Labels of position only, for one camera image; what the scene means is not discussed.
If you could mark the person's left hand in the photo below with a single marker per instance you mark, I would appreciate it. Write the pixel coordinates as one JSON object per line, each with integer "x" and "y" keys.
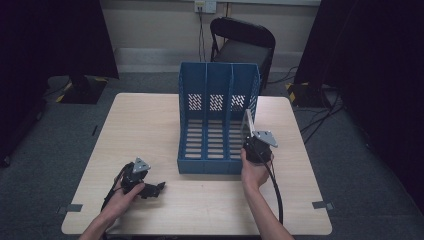
{"x": 118, "y": 200}

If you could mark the person's right hand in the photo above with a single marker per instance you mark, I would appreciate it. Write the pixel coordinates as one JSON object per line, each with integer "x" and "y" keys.
{"x": 253, "y": 173}

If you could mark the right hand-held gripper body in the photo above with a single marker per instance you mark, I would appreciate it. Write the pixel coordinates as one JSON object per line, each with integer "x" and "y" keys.
{"x": 258, "y": 146}

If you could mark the black chair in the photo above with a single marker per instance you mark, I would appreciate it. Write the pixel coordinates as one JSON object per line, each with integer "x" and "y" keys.
{"x": 243, "y": 43}

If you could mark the blue plastic file rack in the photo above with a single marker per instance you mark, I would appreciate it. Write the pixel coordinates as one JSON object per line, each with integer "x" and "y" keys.
{"x": 216, "y": 133}

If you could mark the white wall socket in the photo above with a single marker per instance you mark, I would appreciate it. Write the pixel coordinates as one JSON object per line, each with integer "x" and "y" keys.
{"x": 205, "y": 6}

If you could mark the grey tape strip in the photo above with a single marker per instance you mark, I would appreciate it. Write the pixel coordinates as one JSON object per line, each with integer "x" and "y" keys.
{"x": 322, "y": 205}
{"x": 71, "y": 208}

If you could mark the black stand base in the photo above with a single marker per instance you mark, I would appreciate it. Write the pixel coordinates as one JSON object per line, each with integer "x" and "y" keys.
{"x": 306, "y": 95}
{"x": 83, "y": 90}

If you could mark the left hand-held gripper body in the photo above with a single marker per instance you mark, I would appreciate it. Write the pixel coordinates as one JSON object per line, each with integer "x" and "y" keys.
{"x": 135, "y": 175}

